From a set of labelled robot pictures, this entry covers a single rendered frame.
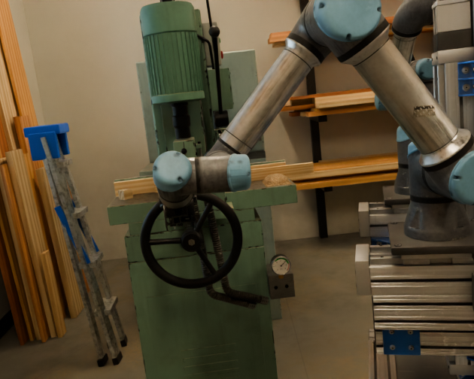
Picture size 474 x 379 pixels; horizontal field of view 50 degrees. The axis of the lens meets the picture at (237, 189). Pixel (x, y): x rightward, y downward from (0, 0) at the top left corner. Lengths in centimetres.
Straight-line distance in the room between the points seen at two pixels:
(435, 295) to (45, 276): 216
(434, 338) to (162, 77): 109
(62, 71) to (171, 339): 284
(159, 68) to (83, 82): 251
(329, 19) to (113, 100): 322
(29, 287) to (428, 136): 234
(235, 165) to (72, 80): 326
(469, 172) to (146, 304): 107
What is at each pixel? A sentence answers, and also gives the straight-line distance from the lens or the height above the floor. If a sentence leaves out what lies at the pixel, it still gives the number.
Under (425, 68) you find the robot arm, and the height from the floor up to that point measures 122.
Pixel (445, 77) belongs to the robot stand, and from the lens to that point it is 147.
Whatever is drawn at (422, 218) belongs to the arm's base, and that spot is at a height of 87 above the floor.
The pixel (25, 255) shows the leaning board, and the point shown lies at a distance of 294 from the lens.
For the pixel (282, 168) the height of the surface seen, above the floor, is 93.
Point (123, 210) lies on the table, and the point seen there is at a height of 88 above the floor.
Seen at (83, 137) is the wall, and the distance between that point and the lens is 418.
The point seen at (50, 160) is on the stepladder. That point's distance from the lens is 242.
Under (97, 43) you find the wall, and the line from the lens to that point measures 415.
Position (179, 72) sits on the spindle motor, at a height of 129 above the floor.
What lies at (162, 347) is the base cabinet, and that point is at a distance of 178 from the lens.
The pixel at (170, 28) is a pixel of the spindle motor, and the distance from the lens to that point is 167.
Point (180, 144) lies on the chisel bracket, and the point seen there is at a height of 106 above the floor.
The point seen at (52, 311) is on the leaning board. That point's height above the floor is 14.
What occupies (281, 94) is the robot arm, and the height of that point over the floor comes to 119.
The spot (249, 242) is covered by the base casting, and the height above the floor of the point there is 73.
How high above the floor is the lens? 120
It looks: 10 degrees down
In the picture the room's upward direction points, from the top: 6 degrees counter-clockwise
